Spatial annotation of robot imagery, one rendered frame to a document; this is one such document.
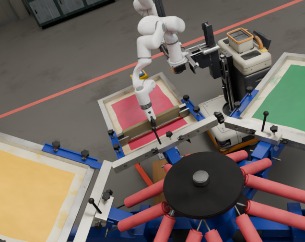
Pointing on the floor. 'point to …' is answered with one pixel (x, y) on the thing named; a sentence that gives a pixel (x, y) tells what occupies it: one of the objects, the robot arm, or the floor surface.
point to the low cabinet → (61, 9)
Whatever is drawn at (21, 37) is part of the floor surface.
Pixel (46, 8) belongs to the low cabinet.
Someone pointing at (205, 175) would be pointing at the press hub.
